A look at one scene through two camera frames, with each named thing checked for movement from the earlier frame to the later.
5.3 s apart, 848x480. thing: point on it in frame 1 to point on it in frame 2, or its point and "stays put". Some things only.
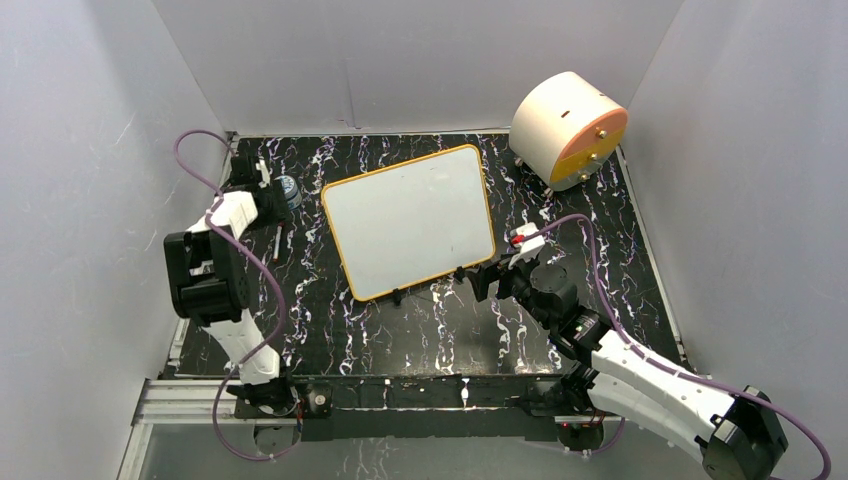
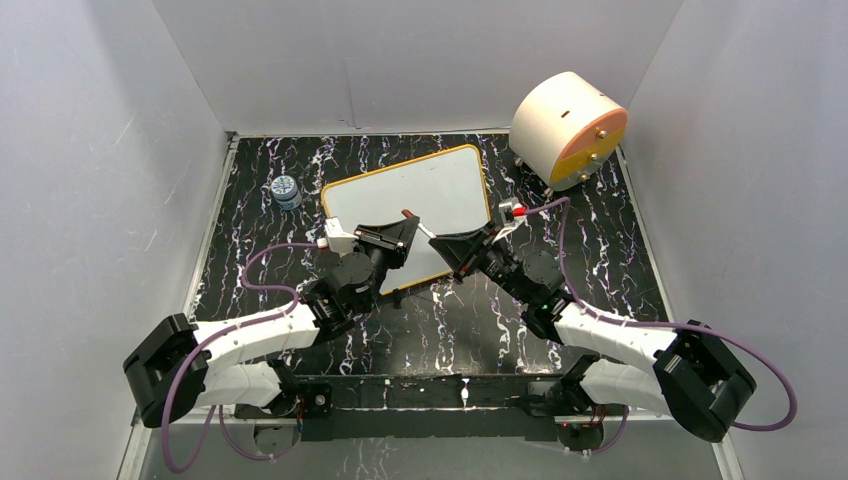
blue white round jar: (291, 191) stays put
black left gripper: (280, 212) to (394, 236)
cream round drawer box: (566, 128) stays put
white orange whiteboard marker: (277, 243) to (407, 213)
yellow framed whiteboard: (412, 222) stays put
